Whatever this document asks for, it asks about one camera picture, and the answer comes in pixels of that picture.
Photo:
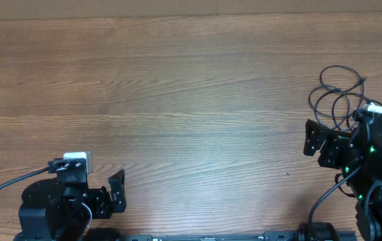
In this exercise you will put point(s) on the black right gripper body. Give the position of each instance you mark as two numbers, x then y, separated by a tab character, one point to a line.
336	155

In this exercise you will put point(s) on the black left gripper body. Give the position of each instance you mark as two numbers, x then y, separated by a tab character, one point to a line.
101	209

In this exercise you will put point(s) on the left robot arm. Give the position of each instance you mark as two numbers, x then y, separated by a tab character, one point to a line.
62	208

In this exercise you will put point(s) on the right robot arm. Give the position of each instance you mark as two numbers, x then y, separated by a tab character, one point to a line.
358	156

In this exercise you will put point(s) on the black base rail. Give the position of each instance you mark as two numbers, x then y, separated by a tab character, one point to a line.
204	237

